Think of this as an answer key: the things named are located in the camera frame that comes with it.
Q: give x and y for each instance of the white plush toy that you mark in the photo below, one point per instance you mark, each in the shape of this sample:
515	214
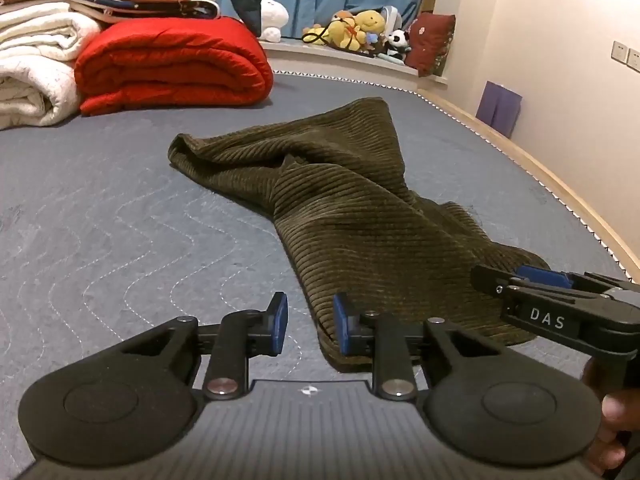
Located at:
272	15

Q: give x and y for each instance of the white wall switch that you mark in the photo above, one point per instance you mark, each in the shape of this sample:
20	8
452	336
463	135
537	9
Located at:
634	59
620	50

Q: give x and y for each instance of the person's right hand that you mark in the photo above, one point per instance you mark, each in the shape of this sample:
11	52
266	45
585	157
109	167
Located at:
617	430

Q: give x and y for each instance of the wooden bed frame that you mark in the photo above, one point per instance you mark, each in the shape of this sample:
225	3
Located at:
550	170

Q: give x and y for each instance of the navy patterned blanket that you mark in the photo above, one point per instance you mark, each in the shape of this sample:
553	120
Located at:
150	8

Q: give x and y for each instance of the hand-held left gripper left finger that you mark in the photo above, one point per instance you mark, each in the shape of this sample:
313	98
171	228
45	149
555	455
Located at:
279	322

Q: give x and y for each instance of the red folded quilt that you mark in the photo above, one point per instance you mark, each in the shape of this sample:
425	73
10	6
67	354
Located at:
175	60

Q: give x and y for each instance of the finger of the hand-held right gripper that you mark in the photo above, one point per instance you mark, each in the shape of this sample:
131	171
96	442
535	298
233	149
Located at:
544	276
487	277

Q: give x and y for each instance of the white folded quilt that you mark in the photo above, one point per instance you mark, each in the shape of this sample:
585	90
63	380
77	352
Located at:
35	60

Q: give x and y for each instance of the yellow duck plush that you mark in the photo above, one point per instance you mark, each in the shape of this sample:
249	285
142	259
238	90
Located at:
371	22

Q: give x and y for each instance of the white window ledge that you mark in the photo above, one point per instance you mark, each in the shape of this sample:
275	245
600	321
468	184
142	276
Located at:
340	60

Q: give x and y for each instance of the small yellow plush toy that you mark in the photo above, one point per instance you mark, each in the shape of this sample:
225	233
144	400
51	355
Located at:
315	32

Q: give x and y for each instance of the panda plush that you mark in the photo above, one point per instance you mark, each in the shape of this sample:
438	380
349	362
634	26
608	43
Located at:
397	42

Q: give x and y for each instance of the dark red cushion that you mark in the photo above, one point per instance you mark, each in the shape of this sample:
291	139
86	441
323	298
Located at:
431	42

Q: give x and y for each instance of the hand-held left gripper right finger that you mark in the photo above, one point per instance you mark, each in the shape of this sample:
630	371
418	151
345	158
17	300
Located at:
341	325

